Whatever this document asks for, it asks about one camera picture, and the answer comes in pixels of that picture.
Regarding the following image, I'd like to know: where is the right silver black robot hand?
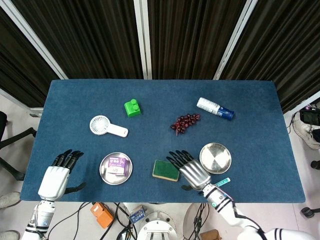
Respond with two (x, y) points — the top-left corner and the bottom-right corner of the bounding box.
(166, 149), (212, 192)

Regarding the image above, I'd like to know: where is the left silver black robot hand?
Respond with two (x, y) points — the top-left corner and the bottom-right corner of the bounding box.
(37, 149), (87, 202)

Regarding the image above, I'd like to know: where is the green yellow sponge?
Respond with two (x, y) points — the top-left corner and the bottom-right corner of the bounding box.
(152, 159), (180, 183)

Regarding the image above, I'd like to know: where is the purple small box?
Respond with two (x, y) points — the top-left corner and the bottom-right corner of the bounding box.
(106, 156), (130, 176)

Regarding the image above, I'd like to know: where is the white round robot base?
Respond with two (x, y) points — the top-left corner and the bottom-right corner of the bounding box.
(139, 209), (177, 240)

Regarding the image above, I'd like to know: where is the round metal plate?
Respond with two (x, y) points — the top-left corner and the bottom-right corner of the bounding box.
(99, 151), (133, 186)
(199, 142), (232, 175)

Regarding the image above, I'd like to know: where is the green white marker pen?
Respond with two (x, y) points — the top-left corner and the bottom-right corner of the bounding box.
(198, 177), (231, 196)

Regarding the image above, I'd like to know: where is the grey shoe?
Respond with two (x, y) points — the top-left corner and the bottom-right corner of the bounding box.
(0, 229), (21, 240)
(0, 191), (22, 209)

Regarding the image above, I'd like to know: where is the blue table cloth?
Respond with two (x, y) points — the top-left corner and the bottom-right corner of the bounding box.
(19, 79), (306, 204)

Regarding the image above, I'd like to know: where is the bunch of red grapes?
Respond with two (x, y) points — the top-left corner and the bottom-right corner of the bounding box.
(170, 113), (202, 137)

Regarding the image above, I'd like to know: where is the black chair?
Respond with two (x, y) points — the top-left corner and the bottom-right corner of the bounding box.
(0, 111), (37, 180)

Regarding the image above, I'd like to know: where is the orange box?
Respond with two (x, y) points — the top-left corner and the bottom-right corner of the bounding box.
(90, 202), (115, 229)

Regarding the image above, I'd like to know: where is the brown cardboard box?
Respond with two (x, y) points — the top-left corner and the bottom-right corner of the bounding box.
(199, 228), (223, 240)

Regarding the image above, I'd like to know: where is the white blue spray bottle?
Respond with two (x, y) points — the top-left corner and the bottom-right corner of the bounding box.
(196, 96), (236, 122)

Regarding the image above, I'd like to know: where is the small blue white box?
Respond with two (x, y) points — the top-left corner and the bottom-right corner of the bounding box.
(128, 204), (147, 224)

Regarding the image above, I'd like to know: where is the white handheld fan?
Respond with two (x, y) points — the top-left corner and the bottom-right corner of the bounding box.
(89, 114), (129, 138)

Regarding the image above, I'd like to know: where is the green toy building block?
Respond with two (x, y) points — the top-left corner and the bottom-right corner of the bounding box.
(123, 98), (143, 118)

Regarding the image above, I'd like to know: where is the dark pleated curtain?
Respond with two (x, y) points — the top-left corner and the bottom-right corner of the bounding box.
(0, 7), (61, 108)
(219, 0), (320, 113)
(147, 0), (248, 80)
(11, 0), (145, 80)

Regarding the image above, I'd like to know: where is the white sneaker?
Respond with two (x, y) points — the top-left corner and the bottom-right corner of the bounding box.
(293, 119), (320, 150)

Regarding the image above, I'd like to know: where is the black electronic device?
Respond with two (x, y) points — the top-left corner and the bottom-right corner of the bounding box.
(299, 106), (320, 125)

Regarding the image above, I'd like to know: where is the black cable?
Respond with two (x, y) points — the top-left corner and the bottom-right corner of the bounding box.
(286, 109), (304, 134)
(48, 201), (92, 240)

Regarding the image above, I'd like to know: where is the white frame base bar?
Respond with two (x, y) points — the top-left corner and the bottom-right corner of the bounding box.
(283, 91), (320, 115)
(0, 88), (44, 117)

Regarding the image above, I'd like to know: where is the white frame post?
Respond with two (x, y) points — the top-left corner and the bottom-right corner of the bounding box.
(133, 0), (153, 80)
(0, 0), (69, 80)
(213, 0), (258, 81)

